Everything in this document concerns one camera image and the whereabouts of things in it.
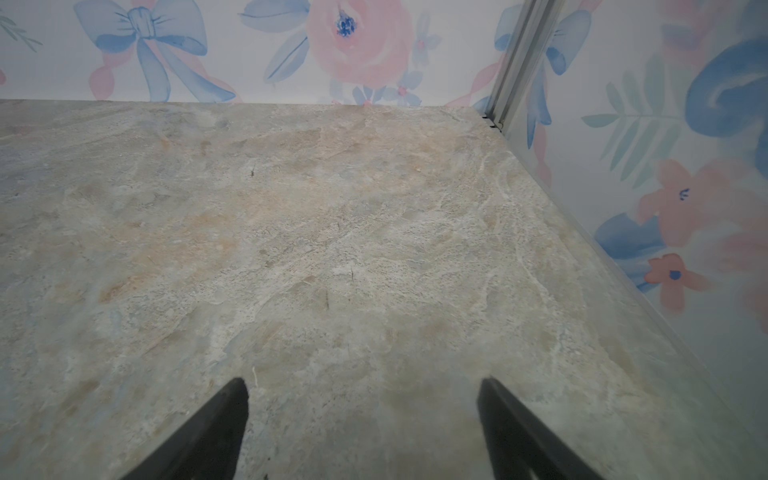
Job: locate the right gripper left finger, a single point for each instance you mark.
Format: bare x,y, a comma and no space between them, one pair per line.
207,445

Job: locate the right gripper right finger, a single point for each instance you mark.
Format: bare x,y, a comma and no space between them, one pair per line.
519,444

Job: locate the right aluminium corner post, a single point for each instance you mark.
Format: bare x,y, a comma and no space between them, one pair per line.
534,27

